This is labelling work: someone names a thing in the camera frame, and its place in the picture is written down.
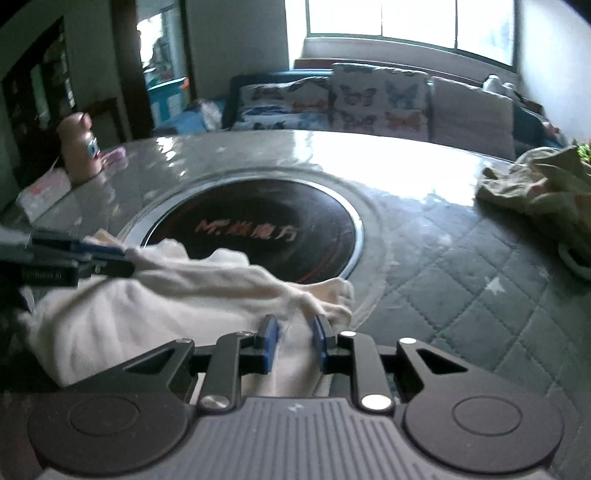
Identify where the cream white garment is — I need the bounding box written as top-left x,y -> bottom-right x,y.
18,231 -> 355,400

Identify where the plain cream cushion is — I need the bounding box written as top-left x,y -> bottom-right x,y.
428,76 -> 517,160

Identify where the khaki crumpled garment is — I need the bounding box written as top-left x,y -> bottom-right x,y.
475,147 -> 591,280

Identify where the white tissue packet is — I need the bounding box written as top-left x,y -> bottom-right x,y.
16,167 -> 73,221

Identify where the butterfly print pillow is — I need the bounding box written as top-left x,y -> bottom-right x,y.
230,111 -> 333,134
238,78 -> 334,114

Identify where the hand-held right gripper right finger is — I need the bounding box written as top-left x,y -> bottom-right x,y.
312,315 -> 469,413

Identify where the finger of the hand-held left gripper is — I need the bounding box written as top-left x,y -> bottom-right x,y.
0,257 -> 136,288
28,231 -> 127,260

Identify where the dark wooden cabinet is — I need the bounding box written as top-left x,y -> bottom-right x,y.
0,16 -> 80,185

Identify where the white plush toy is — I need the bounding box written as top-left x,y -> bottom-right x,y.
482,75 -> 516,96

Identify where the blue toy cabinet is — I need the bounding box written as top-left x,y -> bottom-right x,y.
147,78 -> 191,124

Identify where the crumpled grey cloth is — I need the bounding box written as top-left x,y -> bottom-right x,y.
191,99 -> 223,133

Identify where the teal sofa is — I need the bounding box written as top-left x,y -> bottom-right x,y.
152,58 -> 570,160

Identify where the window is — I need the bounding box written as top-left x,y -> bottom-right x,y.
305,0 -> 518,71

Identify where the round black induction cooktop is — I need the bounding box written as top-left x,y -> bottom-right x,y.
122,174 -> 363,285

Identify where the butterfly print square cushion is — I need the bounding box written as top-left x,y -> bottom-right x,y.
330,63 -> 431,142

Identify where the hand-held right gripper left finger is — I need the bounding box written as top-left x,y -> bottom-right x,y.
124,315 -> 281,414

